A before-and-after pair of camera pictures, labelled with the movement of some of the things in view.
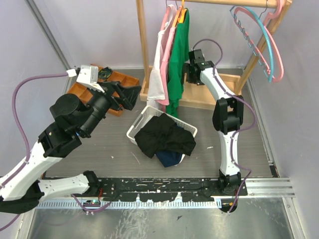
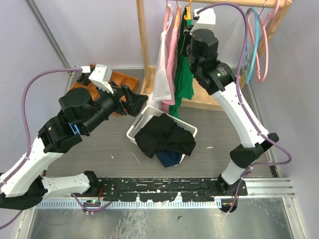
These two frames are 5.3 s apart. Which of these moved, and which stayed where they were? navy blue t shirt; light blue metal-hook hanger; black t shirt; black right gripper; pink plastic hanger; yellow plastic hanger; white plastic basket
Moved: light blue metal-hook hanger; black right gripper; yellow plastic hanger; pink plastic hanger
Stayed: navy blue t shirt; black t shirt; white plastic basket
